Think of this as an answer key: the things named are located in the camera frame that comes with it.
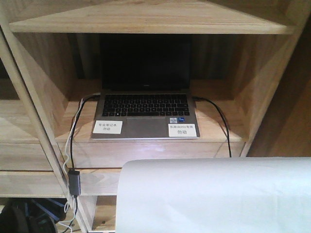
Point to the white paper sheets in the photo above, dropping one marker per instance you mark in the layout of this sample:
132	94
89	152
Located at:
217	195

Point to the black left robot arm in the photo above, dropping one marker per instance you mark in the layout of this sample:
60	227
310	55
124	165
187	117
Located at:
26	216

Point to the white right laptop label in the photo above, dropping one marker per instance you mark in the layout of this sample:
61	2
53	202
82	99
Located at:
182	130

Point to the white laptop label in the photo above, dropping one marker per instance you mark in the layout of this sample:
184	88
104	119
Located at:
182	130
107	127

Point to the silver laptop black keyboard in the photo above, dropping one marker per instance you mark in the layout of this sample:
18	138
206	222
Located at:
145	84

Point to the white left laptop label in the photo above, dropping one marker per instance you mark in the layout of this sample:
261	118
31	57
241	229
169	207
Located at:
107	127

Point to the wooden shelf unit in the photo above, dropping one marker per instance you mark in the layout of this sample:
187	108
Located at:
243	49

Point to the grey cable adapter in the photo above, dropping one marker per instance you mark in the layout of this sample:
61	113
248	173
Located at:
74	182

